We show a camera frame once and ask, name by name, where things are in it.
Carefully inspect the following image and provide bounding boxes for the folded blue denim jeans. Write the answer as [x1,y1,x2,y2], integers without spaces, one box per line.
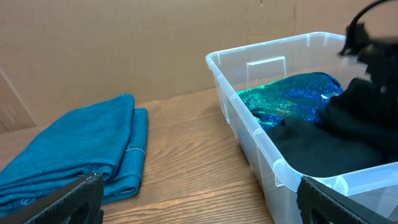
[1,94,149,216]

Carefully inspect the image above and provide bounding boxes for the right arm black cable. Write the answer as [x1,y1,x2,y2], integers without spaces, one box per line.
[345,0,392,41]

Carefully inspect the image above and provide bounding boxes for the blue sequin garment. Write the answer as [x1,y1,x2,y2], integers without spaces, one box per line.
[238,72,343,131]

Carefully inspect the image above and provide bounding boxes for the black garment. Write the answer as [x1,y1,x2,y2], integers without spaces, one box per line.
[266,118,386,177]
[318,78,397,153]

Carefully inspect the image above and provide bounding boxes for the clear plastic storage bin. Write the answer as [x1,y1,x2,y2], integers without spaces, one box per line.
[205,31,398,224]

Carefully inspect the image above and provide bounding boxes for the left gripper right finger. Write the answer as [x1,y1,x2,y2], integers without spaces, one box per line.
[297,176,394,224]

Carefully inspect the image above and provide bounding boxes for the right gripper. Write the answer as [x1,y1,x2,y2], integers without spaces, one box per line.
[339,23,397,90]

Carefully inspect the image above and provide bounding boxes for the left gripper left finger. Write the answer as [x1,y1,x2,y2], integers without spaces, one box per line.
[1,173,104,224]

